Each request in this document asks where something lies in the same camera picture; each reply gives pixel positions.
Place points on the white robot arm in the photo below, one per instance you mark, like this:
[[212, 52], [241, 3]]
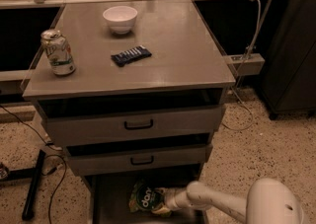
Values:
[[268, 201]]

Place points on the top grey drawer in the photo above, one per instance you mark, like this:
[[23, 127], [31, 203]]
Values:
[[123, 126]]

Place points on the green white soda can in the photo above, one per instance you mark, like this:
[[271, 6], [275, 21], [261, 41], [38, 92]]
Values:
[[58, 52]]

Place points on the grey metal bracket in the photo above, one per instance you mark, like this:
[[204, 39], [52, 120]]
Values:
[[245, 67]]

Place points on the bottom grey drawer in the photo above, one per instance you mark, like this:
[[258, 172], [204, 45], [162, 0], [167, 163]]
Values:
[[111, 193]]

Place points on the black floor stand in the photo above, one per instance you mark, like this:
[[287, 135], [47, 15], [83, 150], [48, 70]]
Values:
[[33, 175]]

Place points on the grey drawer cabinet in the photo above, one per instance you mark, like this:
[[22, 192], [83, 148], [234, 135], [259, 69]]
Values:
[[140, 106]]

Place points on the grey drawer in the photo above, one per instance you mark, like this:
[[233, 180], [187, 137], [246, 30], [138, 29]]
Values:
[[84, 163], [123, 126], [111, 193]]

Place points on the dark blue snack bar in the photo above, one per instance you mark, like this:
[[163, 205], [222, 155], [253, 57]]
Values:
[[131, 55]]

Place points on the green rice chip bag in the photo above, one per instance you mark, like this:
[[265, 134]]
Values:
[[144, 198]]

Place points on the white ceramic bowl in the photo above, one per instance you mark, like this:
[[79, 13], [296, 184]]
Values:
[[120, 19]]

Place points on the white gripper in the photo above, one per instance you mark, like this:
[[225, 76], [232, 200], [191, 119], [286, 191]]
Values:
[[173, 198]]

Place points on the middle grey drawer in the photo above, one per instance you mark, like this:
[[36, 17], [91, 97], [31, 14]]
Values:
[[84, 163]]

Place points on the dark cabinet at right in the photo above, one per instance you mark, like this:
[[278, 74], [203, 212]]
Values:
[[288, 80]]

